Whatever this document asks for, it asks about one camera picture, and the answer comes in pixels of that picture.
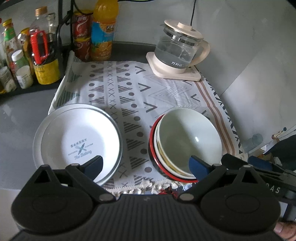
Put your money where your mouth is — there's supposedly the dark soy sauce bottle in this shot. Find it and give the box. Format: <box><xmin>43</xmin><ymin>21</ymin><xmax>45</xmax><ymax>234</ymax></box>
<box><xmin>29</xmin><ymin>6</ymin><xmax>60</xmax><ymax>85</ymax></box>

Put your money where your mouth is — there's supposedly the blue plastic water bottle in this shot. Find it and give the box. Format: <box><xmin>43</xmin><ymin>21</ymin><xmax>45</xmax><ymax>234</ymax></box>
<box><xmin>242</xmin><ymin>133</ymin><xmax>263</xmax><ymax>153</ymax></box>

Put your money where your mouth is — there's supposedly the small white cap jar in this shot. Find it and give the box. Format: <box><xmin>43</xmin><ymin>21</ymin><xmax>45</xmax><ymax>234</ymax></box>
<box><xmin>16</xmin><ymin>65</ymin><xmax>33</xmax><ymax>89</ymax></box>

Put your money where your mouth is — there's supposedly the green label sauce bottle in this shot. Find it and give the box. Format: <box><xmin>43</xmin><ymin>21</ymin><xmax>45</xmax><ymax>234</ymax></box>
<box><xmin>3</xmin><ymin>19</ymin><xmax>21</xmax><ymax>73</ymax></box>

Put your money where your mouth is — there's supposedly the glass electric kettle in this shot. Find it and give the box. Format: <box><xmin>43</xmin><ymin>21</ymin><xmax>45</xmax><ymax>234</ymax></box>
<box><xmin>154</xmin><ymin>20</ymin><xmax>210</xmax><ymax>70</ymax></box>

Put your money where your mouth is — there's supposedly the person's right hand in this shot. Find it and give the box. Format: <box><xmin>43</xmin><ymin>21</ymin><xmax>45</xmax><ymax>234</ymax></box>
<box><xmin>274</xmin><ymin>221</ymin><xmax>296</xmax><ymax>241</ymax></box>

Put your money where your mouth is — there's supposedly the large white flower plate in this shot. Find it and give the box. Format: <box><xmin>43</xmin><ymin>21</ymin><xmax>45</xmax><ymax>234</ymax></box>
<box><xmin>33</xmin><ymin>103</ymin><xmax>124</xmax><ymax>187</ymax></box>

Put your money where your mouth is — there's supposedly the beige kettle base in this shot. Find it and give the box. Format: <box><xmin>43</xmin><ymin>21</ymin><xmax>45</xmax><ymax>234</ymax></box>
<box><xmin>146</xmin><ymin>52</ymin><xmax>201</xmax><ymax>81</ymax></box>

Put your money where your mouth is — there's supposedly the white bowl yellow band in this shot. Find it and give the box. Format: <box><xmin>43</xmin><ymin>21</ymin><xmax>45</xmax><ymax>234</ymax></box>
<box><xmin>151</xmin><ymin>116</ymin><xmax>197</xmax><ymax>183</ymax></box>

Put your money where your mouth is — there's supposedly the white ceramic bowl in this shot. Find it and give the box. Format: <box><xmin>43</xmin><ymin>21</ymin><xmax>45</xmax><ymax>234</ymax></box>
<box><xmin>156</xmin><ymin>108</ymin><xmax>222</xmax><ymax>176</ymax></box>

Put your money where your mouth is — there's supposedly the red drink cans stack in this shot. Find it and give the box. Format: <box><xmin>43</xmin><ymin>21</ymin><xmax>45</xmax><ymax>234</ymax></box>
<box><xmin>72</xmin><ymin>11</ymin><xmax>91</xmax><ymax>62</ymax></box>

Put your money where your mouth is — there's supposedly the black metal shelf rack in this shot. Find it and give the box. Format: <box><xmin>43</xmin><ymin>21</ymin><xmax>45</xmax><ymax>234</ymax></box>
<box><xmin>56</xmin><ymin>0</ymin><xmax>77</xmax><ymax>53</ymax></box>

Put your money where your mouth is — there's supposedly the patterned fringed table cloth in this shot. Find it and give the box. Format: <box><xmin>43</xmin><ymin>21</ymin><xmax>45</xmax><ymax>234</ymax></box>
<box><xmin>49</xmin><ymin>53</ymin><xmax>247</xmax><ymax>195</ymax></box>

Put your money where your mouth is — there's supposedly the red and black bowl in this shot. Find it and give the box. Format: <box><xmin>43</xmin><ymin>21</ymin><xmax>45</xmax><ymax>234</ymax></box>
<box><xmin>148</xmin><ymin>115</ymin><xmax>198</xmax><ymax>183</ymax></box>

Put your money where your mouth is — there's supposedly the orange juice bottle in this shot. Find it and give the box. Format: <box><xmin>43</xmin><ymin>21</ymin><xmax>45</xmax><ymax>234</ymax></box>
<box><xmin>91</xmin><ymin>0</ymin><xmax>119</xmax><ymax>61</ymax></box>

